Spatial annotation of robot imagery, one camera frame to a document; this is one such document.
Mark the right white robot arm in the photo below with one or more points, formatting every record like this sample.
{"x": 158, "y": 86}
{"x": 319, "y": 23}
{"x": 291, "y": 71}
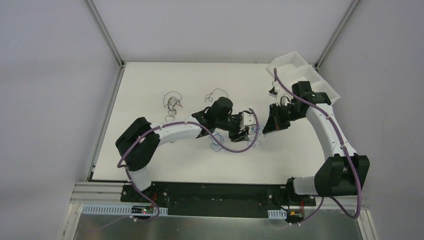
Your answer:
{"x": 344, "y": 171}

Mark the right corner aluminium post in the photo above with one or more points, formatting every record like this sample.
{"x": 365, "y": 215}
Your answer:
{"x": 337, "y": 33}

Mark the corner aluminium post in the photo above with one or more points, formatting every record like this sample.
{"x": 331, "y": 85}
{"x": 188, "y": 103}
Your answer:
{"x": 337, "y": 33}
{"x": 92, "y": 8}

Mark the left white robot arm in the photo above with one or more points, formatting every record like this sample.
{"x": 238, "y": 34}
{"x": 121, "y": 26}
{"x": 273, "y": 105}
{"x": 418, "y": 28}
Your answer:
{"x": 138, "y": 143}

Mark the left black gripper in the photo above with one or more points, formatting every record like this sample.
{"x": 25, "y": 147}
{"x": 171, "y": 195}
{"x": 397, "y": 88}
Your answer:
{"x": 238, "y": 128}

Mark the white cable duct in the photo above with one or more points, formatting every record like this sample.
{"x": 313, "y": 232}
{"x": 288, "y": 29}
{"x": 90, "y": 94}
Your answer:
{"x": 279, "y": 214}
{"x": 139, "y": 210}

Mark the left corner aluminium post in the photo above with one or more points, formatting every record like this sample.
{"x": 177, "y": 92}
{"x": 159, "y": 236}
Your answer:
{"x": 92, "y": 8}

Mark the left white cable duct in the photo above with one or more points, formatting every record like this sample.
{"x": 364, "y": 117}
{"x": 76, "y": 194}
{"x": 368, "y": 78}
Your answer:
{"x": 139, "y": 210}

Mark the white compartment tray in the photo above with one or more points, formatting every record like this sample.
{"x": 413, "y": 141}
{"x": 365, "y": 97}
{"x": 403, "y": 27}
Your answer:
{"x": 292, "y": 68}

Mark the aluminium frame rail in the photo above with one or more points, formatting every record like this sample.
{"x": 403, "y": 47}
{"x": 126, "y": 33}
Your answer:
{"x": 111, "y": 192}

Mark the right white cable duct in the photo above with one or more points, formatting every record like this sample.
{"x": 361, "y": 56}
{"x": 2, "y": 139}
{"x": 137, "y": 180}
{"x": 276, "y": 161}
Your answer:
{"x": 279, "y": 214}

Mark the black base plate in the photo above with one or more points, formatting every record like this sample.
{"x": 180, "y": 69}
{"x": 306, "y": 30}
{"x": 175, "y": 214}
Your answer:
{"x": 217, "y": 199}

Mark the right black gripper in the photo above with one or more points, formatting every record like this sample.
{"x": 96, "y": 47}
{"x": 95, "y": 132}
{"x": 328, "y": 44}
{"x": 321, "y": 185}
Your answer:
{"x": 276, "y": 117}

